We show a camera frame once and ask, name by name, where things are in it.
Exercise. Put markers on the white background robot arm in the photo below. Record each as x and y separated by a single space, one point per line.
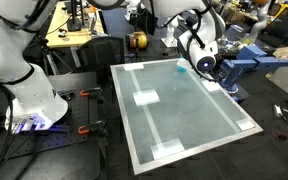
259 23

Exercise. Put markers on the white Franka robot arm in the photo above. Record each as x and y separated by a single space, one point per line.
34 96

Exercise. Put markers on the light blue plastic cup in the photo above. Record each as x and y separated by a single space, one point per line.
182 69

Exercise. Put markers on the white tape patch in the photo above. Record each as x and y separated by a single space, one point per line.
134 66
146 97
245 124
211 86
167 149

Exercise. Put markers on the orange black bar clamp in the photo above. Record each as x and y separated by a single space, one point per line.
90 128
90 92

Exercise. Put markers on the black mesh chair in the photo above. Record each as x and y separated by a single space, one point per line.
100 56

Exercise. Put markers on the black monitor stand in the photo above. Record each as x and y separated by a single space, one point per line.
74 20

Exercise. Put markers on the black tripod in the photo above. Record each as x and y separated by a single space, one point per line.
49 56

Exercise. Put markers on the wooden desk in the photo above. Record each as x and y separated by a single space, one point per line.
60 33

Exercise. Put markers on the black perforated mounting table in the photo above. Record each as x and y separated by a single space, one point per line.
50 146

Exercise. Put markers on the blue robot stand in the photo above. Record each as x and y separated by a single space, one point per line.
257 61

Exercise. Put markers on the white power adapter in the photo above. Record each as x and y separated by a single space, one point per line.
278 110

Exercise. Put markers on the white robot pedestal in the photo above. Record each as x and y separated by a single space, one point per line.
170 35

